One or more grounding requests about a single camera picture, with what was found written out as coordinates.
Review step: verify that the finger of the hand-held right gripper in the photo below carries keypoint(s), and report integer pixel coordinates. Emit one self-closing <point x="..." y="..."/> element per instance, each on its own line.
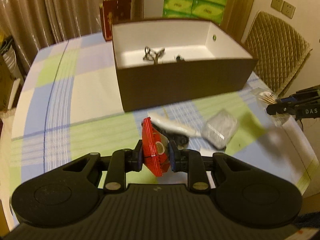
<point x="282" y="108"/>
<point x="288" y="98"/>

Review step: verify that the golden brown curtain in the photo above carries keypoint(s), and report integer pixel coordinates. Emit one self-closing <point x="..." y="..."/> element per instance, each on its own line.
<point x="240" y="10"/>

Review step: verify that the chair with quilted cover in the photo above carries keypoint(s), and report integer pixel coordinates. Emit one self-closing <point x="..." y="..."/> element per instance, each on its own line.
<point x="275" y="50"/>

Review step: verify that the red snack packet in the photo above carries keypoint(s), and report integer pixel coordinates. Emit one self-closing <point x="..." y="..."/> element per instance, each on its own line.
<point x="152" y="150"/>

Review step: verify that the shiny brown curtain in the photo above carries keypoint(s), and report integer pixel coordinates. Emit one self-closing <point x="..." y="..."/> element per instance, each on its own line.
<point x="50" y="10"/>

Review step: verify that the red gift bag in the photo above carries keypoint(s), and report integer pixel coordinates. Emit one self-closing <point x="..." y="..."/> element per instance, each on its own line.
<point x="115" y="17"/>

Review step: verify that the black binder clip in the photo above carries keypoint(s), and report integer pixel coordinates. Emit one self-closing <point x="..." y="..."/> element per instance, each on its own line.
<point x="150" y="55"/>

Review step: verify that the dark brown cardboard box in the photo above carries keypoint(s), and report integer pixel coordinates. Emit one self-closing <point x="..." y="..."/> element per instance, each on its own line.
<point x="5" y="87"/>

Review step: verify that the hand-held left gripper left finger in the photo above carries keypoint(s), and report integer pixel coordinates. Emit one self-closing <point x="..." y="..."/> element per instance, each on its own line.
<point x="138" y="155"/>

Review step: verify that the cotton swab bag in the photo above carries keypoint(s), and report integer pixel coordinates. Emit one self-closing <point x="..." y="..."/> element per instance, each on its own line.
<point x="267" y="97"/>

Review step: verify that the stack of metal plates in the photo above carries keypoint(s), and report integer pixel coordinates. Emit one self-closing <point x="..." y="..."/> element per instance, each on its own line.
<point x="8" y="55"/>

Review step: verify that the stack of green tissue packs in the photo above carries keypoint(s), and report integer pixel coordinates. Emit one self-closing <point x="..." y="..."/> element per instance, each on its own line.
<point x="180" y="5"/>

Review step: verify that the clear floss pick box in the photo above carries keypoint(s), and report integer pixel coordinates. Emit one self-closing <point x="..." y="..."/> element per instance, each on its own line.
<point x="220" y="128"/>

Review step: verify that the brown cardboard box white inside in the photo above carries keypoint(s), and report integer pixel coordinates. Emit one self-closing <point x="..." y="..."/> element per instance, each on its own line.
<point x="180" y="85"/>

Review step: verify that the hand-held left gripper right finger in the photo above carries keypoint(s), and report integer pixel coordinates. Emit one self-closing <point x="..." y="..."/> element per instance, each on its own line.
<point x="173" y="156"/>

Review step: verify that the gold wall socket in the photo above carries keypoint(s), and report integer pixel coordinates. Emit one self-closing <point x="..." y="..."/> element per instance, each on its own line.
<point x="288" y="10"/>
<point x="277" y="3"/>

